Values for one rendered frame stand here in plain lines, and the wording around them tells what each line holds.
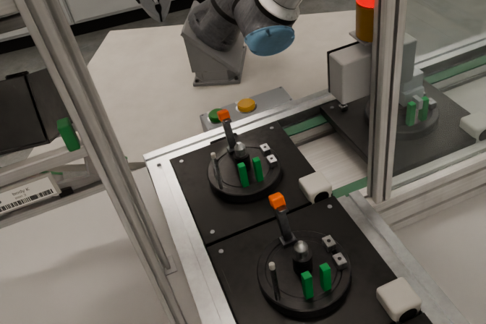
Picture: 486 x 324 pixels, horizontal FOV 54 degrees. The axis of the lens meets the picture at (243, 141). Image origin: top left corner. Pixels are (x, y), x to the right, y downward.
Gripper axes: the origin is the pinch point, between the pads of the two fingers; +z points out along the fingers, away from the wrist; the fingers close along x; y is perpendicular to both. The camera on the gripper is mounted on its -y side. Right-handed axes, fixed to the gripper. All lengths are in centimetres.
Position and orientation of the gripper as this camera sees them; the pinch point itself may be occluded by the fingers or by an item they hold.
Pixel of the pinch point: (160, 16)
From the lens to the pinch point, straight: 90.7
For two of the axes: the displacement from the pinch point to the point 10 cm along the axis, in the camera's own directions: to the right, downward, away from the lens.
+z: 1.4, 7.5, 6.5
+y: -3.6, -5.7, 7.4
